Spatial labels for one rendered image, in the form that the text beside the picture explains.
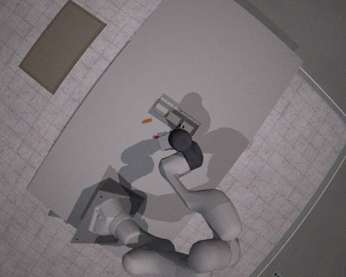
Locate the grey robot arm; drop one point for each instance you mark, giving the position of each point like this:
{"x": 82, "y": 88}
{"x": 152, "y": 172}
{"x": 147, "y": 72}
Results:
{"x": 156, "y": 256}

